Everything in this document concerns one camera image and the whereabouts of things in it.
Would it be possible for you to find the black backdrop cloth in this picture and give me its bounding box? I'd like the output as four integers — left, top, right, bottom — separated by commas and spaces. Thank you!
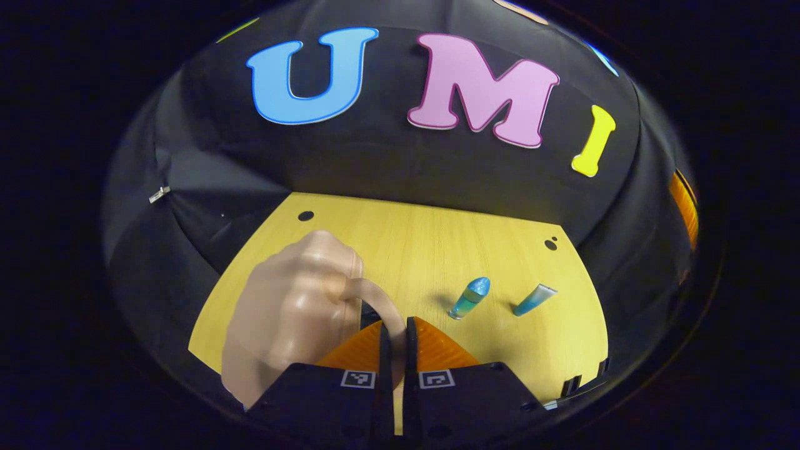
103, 0, 698, 401

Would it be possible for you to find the blue capped skin care bottle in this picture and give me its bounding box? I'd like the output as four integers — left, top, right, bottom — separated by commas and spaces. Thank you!
447, 277, 492, 321

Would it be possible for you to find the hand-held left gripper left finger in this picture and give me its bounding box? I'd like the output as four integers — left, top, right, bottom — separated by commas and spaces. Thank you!
247, 319, 396, 446

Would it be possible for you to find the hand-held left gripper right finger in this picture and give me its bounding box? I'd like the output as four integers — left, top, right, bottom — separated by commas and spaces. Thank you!
403, 316, 551, 446

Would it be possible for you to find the blue skin care tube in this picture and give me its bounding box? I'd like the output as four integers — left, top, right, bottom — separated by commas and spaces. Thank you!
513, 284, 558, 317

